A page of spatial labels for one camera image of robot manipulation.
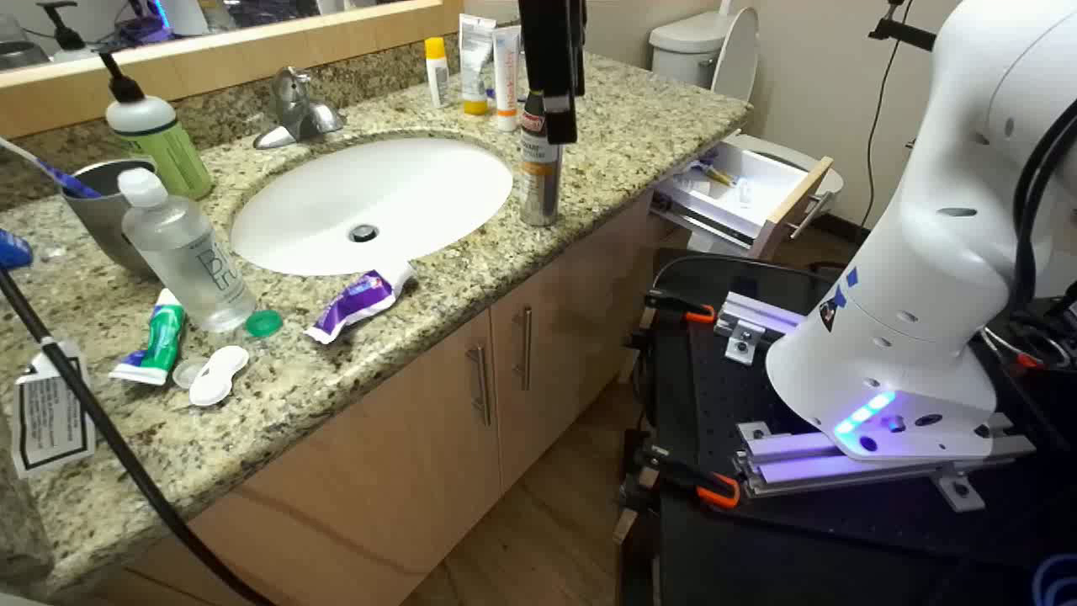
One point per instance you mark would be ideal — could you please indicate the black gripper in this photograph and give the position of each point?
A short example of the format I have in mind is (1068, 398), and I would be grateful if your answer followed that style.
(552, 43)

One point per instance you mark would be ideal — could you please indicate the white orange thinkbaby tube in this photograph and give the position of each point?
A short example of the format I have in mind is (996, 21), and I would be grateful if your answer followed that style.
(506, 68)

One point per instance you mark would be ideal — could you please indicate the white tube yellow cap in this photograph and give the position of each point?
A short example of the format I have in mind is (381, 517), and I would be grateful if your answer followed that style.
(475, 61)

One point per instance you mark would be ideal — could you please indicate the small white bottle yellow cap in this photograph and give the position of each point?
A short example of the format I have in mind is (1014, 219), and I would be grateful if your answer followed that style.
(439, 70)

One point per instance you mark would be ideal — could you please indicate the white drawer wooden front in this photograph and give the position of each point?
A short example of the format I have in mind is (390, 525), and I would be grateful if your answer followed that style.
(743, 189)

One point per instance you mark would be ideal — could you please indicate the green bottle cap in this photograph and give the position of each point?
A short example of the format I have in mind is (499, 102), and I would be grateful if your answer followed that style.
(262, 325)

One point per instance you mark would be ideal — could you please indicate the green soap pump bottle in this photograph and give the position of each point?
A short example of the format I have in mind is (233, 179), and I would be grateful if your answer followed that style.
(170, 146)

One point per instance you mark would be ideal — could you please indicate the clear plastic bottle white cap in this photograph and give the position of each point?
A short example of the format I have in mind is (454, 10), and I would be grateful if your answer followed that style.
(187, 252)

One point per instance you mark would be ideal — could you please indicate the grey spray can orange cap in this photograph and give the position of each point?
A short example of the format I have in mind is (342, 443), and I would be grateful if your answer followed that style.
(540, 179)

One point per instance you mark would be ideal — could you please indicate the white toilet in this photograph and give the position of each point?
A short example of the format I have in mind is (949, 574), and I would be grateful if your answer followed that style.
(708, 50)

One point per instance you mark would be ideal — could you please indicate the white sink basin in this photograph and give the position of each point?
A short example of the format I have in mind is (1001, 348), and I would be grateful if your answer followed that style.
(370, 205)

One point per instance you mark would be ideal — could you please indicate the orange black clamp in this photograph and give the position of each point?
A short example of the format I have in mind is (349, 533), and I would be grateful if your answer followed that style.
(708, 489)
(683, 309)

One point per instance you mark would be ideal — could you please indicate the chrome faucet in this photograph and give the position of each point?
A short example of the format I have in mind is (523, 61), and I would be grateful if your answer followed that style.
(298, 112)

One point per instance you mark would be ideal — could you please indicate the purple toothpaste tube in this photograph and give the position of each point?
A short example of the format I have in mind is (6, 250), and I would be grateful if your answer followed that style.
(357, 305)

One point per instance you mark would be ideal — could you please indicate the wood framed mirror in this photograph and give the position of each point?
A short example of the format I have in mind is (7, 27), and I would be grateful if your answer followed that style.
(224, 61)

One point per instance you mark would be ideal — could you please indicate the wooden vanity cabinet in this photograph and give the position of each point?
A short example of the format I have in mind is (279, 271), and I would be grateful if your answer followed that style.
(370, 482)

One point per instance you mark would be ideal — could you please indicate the white contact lens case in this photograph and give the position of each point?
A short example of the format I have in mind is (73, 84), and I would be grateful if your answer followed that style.
(220, 376)

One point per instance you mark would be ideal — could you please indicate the green toothpaste tube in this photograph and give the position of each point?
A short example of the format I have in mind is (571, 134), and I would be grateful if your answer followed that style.
(156, 348)

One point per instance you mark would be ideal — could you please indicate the grey metal cup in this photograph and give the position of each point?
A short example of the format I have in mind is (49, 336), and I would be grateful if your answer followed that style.
(107, 219)

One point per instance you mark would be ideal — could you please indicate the black robot table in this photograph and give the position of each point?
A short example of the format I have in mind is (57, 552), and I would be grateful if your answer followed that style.
(786, 550)

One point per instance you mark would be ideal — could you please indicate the blue toothbrush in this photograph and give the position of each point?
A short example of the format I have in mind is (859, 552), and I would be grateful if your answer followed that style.
(53, 173)

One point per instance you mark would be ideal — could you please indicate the blue clamp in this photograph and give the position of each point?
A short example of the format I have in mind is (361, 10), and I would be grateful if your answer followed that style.
(10, 250)

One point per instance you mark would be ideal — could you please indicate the white paper tag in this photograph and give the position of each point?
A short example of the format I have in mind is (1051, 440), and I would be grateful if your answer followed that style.
(53, 423)

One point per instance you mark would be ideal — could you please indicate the short aluminium rail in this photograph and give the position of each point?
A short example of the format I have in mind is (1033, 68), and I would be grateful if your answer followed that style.
(758, 321)

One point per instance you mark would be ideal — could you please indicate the black wall bracket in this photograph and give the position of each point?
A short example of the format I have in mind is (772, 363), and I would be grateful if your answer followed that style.
(896, 30)

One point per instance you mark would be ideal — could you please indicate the long aluminium mounting rail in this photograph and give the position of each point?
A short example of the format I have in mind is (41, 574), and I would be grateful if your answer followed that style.
(854, 459)

